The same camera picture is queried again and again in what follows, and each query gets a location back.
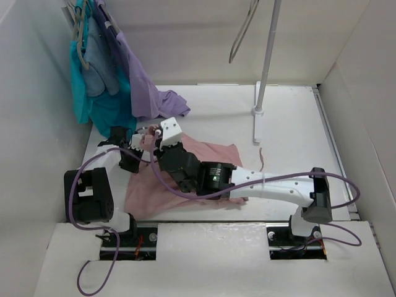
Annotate grey hanger with clothes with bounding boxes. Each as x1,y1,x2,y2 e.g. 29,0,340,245
66,0,93,70

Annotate grey empty hanger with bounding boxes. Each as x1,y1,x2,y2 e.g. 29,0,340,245
228,0,260,64

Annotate white rack pole with base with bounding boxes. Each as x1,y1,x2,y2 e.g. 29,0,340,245
251,0,282,145

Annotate teal hanging garment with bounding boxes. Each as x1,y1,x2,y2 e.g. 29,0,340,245
69,1,137,138

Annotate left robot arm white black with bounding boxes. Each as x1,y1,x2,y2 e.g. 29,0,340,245
64,126,144,246

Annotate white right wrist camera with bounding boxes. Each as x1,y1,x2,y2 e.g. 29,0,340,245
160,117,183,150

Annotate white left rack pole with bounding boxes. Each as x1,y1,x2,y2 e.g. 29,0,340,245
61,0,81,40

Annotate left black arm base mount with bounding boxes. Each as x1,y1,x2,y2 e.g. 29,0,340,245
97,225,158,261

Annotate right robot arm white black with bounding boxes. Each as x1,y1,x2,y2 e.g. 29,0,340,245
150,143,333,244

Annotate blue grey hanging garment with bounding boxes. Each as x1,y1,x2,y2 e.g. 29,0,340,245
82,17,120,97

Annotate pink trousers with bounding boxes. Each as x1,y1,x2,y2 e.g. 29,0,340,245
124,134,249,220

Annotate lilac hanging garment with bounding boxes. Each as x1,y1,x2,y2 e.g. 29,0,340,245
93,1,191,121

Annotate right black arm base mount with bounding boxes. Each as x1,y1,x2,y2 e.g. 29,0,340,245
267,225,327,260

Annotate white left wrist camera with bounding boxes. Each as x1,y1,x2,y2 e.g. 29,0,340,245
129,133,148,152

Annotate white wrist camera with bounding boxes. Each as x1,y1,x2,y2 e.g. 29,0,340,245
160,117,183,150
129,133,148,152

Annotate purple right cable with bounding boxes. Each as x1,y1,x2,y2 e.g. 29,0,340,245
148,129,363,248

